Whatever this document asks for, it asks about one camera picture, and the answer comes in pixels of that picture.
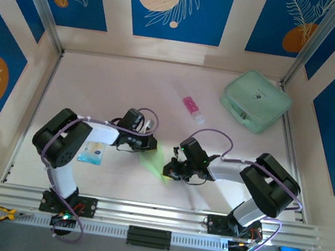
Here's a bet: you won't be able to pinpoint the aluminium rail frame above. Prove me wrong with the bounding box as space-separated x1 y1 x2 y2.
0 176 326 251

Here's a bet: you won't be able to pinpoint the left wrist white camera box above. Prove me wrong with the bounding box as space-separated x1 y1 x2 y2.
142 118 157 136

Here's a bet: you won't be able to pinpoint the aluminium corner post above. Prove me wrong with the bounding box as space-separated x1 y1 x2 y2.
280 0 335 94
0 0 74 55

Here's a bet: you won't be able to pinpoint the aluminium side rail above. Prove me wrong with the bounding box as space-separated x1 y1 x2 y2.
260 81 326 223
0 45 64 190

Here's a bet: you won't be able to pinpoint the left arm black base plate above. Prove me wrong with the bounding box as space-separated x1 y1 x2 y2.
38 190 99 220

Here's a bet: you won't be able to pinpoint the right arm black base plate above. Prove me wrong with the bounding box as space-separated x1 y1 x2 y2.
205 213 265 243

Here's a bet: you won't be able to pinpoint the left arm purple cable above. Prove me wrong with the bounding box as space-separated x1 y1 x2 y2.
28 92 161 251

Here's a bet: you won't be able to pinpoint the light green paper sheet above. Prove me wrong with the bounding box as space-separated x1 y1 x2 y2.
134 140 178 188

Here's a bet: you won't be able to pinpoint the black plastic block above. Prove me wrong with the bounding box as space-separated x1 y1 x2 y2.
125 225 173 251

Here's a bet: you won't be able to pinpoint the mint green zip pouch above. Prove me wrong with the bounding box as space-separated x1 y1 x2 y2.
216 66 297 139

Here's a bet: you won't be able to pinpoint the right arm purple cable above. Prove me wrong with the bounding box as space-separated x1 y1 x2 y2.
170 125 314 251

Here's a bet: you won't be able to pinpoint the yellow handled pliers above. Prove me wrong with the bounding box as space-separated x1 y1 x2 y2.
0 206 35 228

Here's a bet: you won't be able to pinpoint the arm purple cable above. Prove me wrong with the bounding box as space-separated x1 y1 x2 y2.
170 125 314 251
28 92 161 251

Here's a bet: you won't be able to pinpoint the pink capped clear tube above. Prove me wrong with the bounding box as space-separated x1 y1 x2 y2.
179 95 208 125

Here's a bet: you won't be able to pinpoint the grey slotted cable duct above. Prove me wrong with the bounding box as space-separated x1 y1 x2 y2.
13 206 232 251

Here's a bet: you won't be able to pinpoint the blue wet wipes packet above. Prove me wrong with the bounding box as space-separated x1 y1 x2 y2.
77 139 105 166

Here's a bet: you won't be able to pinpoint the black controller board with wires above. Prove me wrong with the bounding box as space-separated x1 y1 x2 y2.
49 209 79 230
226 226 264 251

